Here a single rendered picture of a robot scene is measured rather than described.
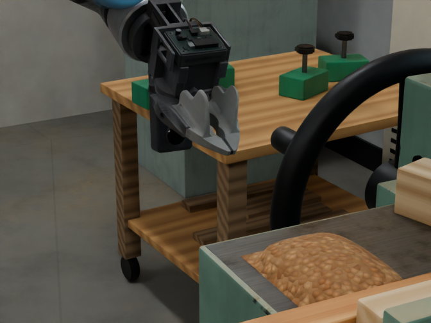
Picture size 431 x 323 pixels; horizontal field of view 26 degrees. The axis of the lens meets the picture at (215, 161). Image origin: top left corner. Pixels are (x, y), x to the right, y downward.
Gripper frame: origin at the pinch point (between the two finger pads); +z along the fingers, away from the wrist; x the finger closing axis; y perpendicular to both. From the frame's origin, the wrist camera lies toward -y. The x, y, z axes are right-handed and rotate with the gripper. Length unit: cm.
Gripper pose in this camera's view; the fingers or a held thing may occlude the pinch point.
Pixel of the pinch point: (225, 150)
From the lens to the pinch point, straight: 98.7
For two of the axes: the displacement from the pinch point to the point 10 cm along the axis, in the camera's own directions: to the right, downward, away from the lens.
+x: 9.0, -1.6, 4.2
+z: 4.2, 6.3, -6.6
